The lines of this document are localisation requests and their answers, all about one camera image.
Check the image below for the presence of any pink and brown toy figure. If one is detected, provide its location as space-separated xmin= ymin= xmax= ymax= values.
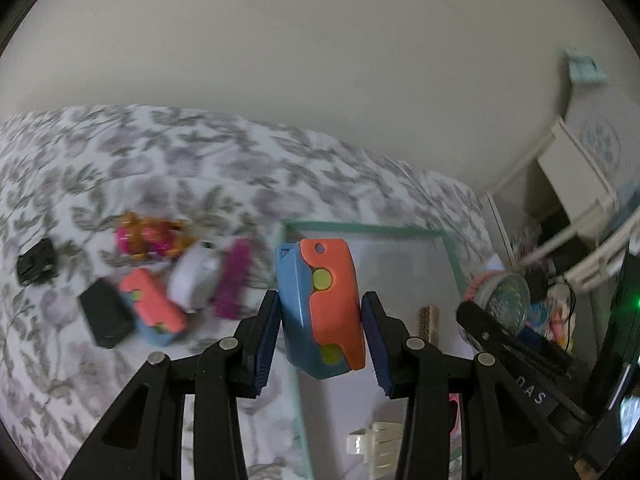
xmin=114 ymin=211 xmax=193 ymax=261

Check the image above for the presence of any white plastic laundry basket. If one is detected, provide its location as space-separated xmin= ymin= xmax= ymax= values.
xmin=515 ymin=215 xmax=640 ymax=291

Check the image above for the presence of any black toy car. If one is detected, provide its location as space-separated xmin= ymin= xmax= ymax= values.
xmin=16 ymin=238 xmax=57 ymax=287

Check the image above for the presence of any gold metal transceiver module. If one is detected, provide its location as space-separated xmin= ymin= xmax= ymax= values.
xmin=417 ymin=306 xmax=441 ymax=346

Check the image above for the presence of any magenta folding hair brush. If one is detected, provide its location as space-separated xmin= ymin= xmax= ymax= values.
xmin=210 ymin=237 xmax=255 ymax=320

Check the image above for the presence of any floral grey white blanket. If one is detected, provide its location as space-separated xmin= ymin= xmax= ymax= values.
xmin=0 ymin=105 xmax=488 ymax=480

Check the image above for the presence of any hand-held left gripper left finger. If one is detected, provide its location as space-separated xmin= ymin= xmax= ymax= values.
xmin=62 ymin=290 xmax=282 ymax=480

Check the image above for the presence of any teal-edged white box tray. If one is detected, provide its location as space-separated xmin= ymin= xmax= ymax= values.
xmin=274 ymin=219 xmax=476 ymax=480

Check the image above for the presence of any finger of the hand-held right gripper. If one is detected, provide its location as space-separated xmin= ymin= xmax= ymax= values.
xmin=456 ymin=301 xmax=573 ymax=378

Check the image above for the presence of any white shelf unit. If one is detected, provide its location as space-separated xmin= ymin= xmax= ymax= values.
xmin=482 ymin=116 xmax=621 ymax=241

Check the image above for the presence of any round metal tin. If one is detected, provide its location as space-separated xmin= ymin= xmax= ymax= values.
xmin=465 ymin=270 xmax=531 ymax=331

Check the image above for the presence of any teal paper note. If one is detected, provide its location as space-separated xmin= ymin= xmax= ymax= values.
xmin=567 ymin=50 xmax=608 ymax=83

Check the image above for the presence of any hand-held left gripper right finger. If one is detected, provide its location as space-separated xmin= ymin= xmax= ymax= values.
xmin=361 ymin=291 xmax=576 ymax=480

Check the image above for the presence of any orange and blue toy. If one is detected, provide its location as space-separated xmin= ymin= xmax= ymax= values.
xmin=275 ymin=238 xmax=367 ymax=380
xmin=119 ymin=267 xmax=188 ymax=347

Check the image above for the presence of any black power adapter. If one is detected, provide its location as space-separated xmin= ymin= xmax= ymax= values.
xmin=78 ymin=277 xmax=137 ymax=350

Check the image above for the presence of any cream hair claw clip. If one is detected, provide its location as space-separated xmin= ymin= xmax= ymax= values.
xmin=346 ymin=421 xmax=403 ymax=468

